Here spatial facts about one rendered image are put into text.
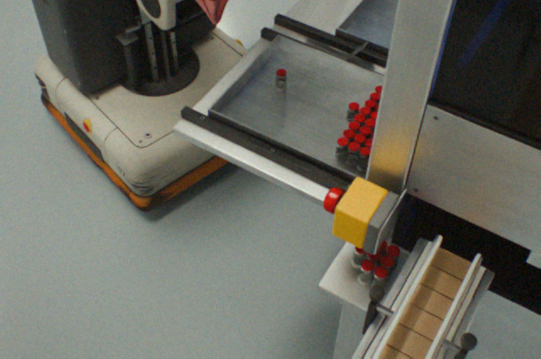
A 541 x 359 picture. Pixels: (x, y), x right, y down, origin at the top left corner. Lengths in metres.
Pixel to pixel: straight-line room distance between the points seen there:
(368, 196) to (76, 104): 1.43
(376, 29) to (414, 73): 0.65
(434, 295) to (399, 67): 0.36
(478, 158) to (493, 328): 0.38
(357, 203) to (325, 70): 0.48
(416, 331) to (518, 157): 0.29
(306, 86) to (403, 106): 0.48
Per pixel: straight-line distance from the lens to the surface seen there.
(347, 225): 1.02
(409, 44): 0.87
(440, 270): 1.09
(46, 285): 2.22
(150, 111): 2.21
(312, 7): 1.59
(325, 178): 1.21
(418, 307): 1.05
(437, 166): 0.99
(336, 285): 1.11
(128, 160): 2.10
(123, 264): 2.20
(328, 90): 1.38
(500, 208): 1.00
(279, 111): 1.34
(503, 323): 1.22
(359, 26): 1.55
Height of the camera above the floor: 1.84
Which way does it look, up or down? 49 degrees down
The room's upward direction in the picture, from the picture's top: 1 degrees clockwise
